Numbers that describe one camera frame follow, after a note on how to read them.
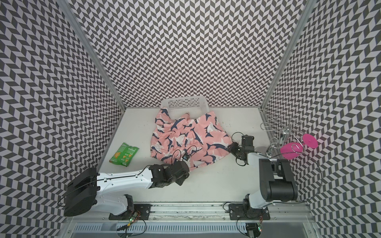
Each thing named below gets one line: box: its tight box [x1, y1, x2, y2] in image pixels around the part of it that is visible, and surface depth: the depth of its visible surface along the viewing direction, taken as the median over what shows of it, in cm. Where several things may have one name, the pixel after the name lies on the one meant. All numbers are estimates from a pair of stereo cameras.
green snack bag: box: [108, 142, 140, 168], surface depth 92 cm
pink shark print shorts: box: [150, 108, 233, 170], surface depth 98 cm
